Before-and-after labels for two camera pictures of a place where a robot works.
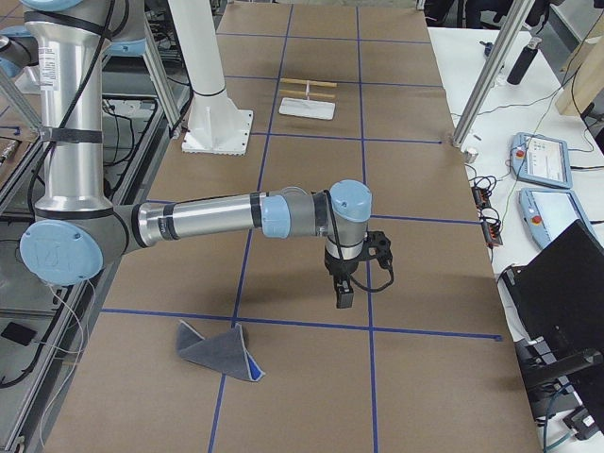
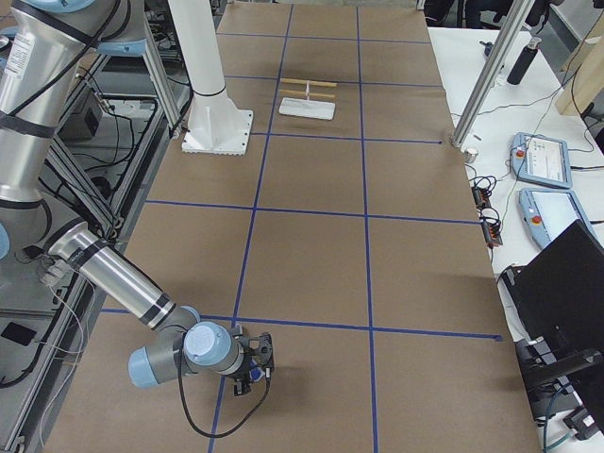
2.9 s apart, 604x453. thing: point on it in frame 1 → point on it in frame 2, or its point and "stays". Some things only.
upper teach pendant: (541, 159) stays
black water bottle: (524, 61) stays
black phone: (19, 333) stays
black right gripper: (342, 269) → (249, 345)
